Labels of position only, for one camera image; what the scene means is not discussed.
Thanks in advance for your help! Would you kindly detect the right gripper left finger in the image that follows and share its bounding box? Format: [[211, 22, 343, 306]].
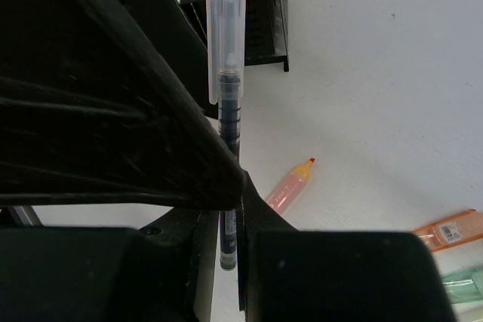
[[1, 0, 245, 210]]

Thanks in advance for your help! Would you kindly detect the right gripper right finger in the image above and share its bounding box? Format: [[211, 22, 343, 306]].
[[237, 178, 455, 321]]

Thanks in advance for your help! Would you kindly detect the pink orange-tip highlighter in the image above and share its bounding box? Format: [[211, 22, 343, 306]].
[[265, 158, 316, 215]]

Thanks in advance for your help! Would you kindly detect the green highlighter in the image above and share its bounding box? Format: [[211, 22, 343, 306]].
[[441, 267, 483, 304]]

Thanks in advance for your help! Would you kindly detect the pale yellow highlighter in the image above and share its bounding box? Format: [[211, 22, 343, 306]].
[[454, 306, 483, 322]]

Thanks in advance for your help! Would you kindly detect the orange highlighter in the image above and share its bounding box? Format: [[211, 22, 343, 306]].
[[412, 209, 482, 253]]

